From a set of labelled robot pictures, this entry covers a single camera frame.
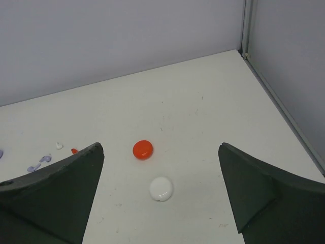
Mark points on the aluminium corner frame post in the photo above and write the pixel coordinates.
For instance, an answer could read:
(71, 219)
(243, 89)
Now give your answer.
(249, 12)

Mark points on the lilac earbud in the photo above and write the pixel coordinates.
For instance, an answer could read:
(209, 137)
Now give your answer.
(46, 158)
(33, 168)

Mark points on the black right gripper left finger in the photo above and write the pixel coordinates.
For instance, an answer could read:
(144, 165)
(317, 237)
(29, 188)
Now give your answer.
(52, 204)

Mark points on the white round charging case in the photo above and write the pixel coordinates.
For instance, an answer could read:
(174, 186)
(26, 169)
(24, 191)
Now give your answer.
(161, 189)

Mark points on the orange round charging case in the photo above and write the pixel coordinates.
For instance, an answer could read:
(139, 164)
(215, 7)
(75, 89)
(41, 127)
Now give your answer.
(143, 149)

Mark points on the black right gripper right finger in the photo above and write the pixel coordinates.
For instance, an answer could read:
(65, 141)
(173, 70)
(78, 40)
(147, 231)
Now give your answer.
(271, 205)

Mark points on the orange earbud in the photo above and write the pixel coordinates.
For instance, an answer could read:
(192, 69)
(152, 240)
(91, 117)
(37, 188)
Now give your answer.
(74, 151)

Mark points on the white earbud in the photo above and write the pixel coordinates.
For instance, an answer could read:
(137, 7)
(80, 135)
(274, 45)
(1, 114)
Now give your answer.
(59, 145)

